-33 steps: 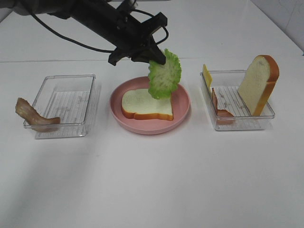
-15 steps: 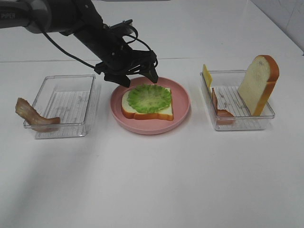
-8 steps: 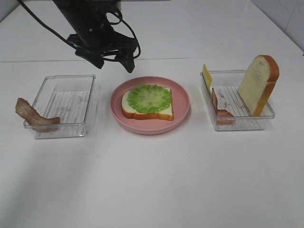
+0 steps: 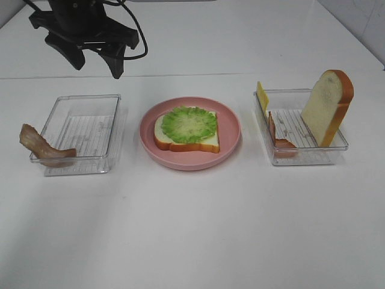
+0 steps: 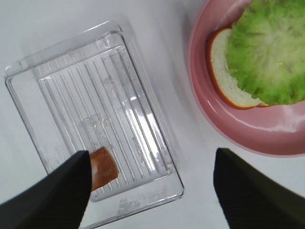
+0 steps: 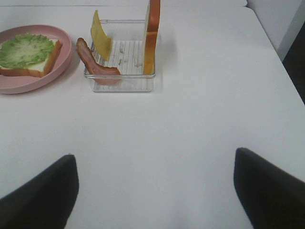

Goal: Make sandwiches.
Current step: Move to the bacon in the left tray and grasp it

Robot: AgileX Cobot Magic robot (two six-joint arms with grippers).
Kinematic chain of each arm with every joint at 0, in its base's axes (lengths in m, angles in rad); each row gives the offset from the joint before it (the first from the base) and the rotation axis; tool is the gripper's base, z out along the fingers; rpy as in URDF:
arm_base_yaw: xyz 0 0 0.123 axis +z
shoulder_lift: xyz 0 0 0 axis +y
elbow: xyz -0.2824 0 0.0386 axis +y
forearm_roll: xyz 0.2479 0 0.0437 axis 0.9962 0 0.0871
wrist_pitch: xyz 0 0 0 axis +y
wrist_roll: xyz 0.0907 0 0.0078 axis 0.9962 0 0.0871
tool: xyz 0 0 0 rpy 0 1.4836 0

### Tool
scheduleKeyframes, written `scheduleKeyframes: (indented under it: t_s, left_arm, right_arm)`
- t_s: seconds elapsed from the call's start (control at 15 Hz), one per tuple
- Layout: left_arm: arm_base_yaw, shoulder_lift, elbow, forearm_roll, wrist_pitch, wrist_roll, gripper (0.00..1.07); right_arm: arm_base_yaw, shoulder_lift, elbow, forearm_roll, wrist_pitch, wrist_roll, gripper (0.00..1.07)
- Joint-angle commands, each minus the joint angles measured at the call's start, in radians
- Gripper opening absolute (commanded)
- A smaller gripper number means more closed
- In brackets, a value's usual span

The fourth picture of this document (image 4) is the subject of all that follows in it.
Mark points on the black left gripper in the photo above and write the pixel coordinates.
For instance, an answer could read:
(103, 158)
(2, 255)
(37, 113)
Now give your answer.
(85, 25)

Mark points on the bacon strip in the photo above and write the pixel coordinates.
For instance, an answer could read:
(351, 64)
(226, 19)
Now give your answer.
(280, 143)
(34, 142)

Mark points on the green lettuce leaf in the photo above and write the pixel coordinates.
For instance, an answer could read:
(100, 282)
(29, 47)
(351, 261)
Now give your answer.
(189, 124)

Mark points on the bread slice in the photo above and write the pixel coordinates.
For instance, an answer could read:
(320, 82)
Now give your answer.
(329, 101)
(164, 143)

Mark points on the yellow cheese slice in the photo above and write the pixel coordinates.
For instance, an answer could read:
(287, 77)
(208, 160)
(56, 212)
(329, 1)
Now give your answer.
(263, 98)

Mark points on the clear plastic left tray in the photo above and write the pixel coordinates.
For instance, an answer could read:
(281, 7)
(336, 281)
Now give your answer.
(93, 125)

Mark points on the clear plastic tray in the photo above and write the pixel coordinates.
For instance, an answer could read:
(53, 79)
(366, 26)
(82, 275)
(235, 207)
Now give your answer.
(285, 106)
(93, 125)

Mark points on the pink round plate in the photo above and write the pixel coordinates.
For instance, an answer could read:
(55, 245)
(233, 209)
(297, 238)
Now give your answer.
(229, 132)

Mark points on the clear plastic right tray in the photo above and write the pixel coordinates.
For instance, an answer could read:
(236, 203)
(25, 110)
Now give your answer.
(285, 106)

